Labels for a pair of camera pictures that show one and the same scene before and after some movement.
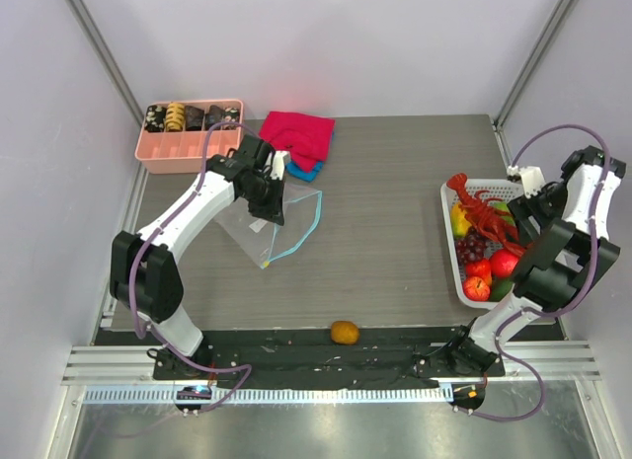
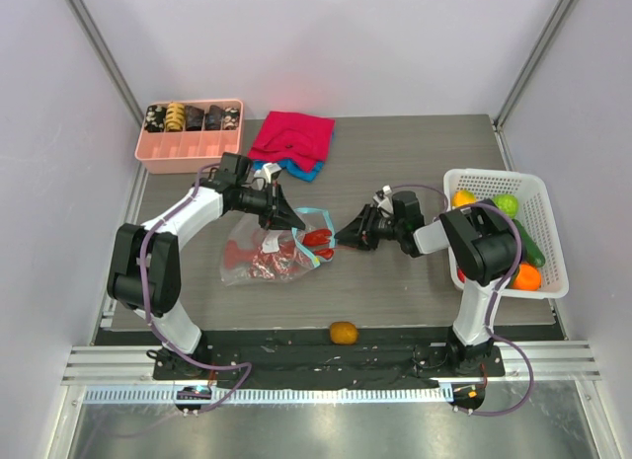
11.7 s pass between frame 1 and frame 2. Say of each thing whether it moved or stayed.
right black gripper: moved
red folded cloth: stayed
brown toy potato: stayed
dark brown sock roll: stayed
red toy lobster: moved
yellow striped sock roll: stayed
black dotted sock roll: stayed
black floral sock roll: stayed
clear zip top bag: moved
